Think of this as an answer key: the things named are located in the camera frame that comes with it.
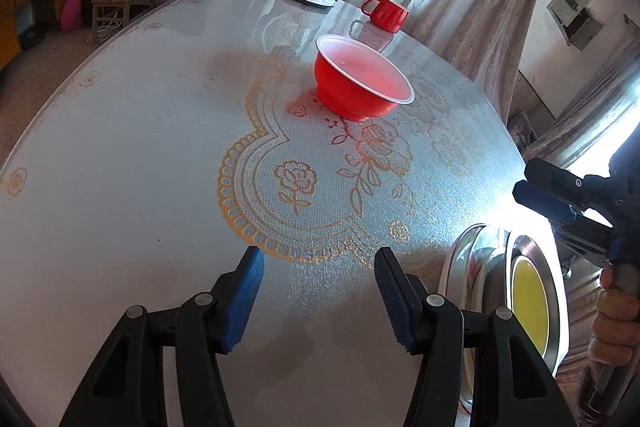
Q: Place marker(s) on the stainless steel bowl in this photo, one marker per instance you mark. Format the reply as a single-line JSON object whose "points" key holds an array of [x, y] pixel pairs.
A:
{"points": [[559, 332]]}

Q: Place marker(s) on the wooden desk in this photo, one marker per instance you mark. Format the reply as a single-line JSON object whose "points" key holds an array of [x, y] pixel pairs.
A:
{"points": [[19, 15]]}

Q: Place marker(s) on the right hand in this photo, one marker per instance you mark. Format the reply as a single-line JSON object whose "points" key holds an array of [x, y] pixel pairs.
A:
{"points": [[615, 330]]}

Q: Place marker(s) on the red plastic bowl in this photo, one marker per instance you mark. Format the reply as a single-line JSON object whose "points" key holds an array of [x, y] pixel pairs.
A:
{"points": [[356, 82]]}

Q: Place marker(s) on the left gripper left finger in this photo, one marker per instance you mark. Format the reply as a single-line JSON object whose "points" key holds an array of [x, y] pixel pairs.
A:
{"points": [[124, 384]]}

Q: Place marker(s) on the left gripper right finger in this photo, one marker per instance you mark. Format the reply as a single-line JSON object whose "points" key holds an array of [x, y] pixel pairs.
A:
{"points": [[512, 384]]}

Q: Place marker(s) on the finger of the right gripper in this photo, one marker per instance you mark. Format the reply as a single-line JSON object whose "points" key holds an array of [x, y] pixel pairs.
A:
{"points": [[545, 204], [553, 180]]}

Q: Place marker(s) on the yellow plastic bowl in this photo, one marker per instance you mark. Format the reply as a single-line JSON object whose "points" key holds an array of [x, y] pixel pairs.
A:
{"points": [[529, 302]]}

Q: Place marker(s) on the red mug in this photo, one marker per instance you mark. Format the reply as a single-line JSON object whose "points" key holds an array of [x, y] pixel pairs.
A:
{"points": [[387, 15]]}

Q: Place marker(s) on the wall electrical box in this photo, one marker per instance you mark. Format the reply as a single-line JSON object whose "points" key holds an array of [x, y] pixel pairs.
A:
{"points": [[576, 22]]}

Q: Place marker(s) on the pink bag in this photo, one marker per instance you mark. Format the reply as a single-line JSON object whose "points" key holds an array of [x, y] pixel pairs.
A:
{"points": [[70, 19]]}

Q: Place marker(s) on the purple floral white plate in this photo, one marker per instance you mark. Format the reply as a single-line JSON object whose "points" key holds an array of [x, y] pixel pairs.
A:
{"points": [[474, 272]]}

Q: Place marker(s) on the side window curtain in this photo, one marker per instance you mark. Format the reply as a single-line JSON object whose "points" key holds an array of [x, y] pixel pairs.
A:
{"points": [[597, 110]]}

